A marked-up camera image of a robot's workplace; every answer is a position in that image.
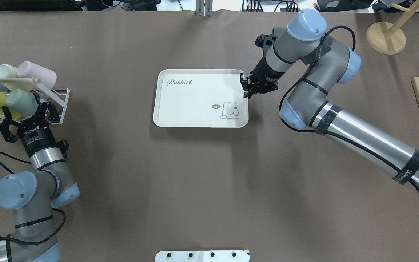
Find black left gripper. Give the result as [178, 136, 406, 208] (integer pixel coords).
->
[0, 102, 60, 157]

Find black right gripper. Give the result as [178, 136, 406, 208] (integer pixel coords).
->
[240, 60, 284, 99]

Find green cup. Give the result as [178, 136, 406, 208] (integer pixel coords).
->
[6, 89, 38, 117]

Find white wire cup rack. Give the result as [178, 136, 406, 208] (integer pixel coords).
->
[0, 78, 70, 124]

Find cream rabbit tray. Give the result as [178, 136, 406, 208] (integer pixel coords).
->
[153, 69, 249, 128]

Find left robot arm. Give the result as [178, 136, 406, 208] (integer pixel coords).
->
[0, 102, 80, 262]

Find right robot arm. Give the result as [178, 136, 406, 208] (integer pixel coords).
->
[240, 9, 419, 196]

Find pink cup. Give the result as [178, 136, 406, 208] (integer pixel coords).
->
[16, 61, 57, 89]

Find cream cup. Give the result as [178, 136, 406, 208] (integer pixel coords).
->
[0, 64, 32, 92]

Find wooden mug tree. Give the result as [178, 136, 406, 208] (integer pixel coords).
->
[366, 0, 419, 55]

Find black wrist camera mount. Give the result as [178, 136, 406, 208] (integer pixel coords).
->
[57, 139, 69, 158]

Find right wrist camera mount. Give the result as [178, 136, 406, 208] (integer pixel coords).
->
[255, 28, 283, 55]

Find aluminium frame post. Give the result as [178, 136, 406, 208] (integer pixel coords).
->
[195, 0, 214, 17]

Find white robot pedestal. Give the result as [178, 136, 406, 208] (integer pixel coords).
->
[154, 250, 251, 262]

